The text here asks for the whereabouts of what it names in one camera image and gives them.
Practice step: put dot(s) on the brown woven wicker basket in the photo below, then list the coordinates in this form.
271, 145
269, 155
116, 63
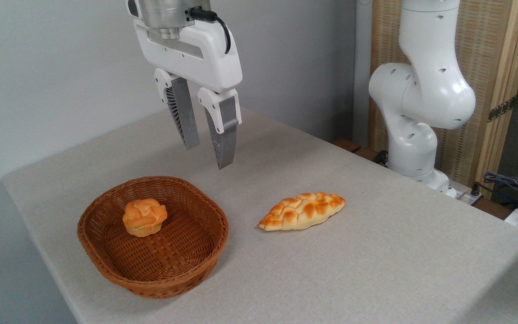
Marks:
173, 261

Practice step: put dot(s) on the gripper finger grey blade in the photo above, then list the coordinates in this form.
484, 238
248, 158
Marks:
186, 117
225, 139

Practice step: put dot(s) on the braided golden bread loaf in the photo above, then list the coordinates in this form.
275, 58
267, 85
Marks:
301, 211

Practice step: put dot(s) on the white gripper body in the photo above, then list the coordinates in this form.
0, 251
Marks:
205, 58

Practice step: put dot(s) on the metal screen hinge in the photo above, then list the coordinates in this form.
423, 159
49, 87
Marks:
501, 109

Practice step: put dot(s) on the round golden bread bun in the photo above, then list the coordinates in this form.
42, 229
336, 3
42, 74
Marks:
144, 218

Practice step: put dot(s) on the brown wooden block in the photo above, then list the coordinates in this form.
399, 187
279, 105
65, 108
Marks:
367, 154
347, 145

